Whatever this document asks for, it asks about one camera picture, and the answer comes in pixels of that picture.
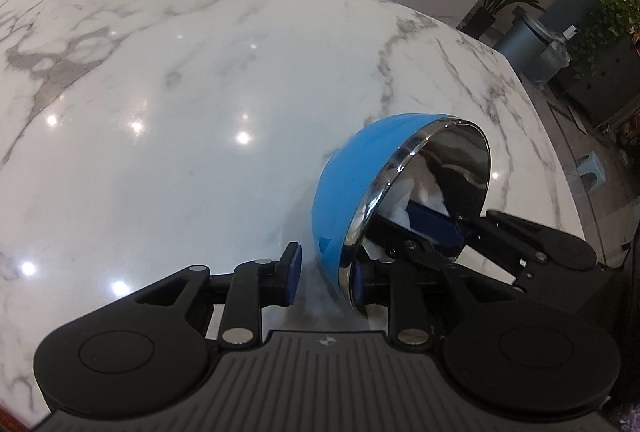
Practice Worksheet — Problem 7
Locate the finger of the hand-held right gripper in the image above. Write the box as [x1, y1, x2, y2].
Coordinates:
[369, 207, 521, 275]
[452, 210, 556, 265]

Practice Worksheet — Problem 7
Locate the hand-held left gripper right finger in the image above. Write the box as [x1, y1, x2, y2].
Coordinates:
[350, 257, 506, 348]

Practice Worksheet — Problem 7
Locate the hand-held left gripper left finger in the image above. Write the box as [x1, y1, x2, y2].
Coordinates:
[135, 242, 303, 347]

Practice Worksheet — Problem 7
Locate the blue steel-lined bowl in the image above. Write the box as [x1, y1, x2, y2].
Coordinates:
[310, 113, 493, 317]

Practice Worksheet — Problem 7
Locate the small blue stool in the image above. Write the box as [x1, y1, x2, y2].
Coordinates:
[575, 152, 608, 190]

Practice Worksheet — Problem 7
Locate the dark planter cabinet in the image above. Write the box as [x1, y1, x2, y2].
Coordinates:
[557, 32, 640, 129]

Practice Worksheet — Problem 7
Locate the grey blue trash bin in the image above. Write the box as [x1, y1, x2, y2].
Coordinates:
[492, 9, 571, 85]

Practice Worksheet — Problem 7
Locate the green leafy vine plant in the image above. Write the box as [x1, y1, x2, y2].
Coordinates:
[570, 0, 640, 72]

